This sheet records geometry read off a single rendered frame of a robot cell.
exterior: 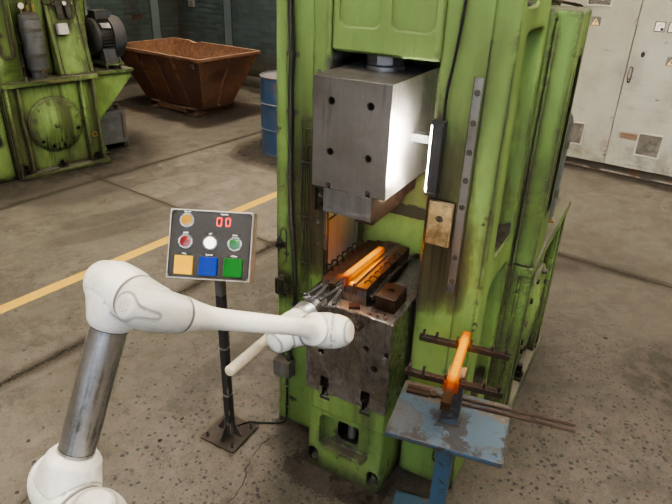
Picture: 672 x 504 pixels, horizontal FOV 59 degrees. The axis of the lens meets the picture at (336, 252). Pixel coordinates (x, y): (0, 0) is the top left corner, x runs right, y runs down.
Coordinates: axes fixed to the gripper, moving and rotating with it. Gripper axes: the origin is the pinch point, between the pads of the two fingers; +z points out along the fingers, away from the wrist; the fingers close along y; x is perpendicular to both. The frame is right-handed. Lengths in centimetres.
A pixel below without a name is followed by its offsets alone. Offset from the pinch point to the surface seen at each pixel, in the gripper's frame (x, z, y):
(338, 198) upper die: 29.1, 10.9, -5.9
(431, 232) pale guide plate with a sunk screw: 18.6, 22.4, 26.8
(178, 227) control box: 10, -9, -68
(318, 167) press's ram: 39.3, 11.3, -14.7
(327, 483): -103, -5, -1
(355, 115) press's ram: 60, 12, -1
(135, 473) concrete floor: -102, -45, -79
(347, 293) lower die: -9.5, 9.3, -0.4
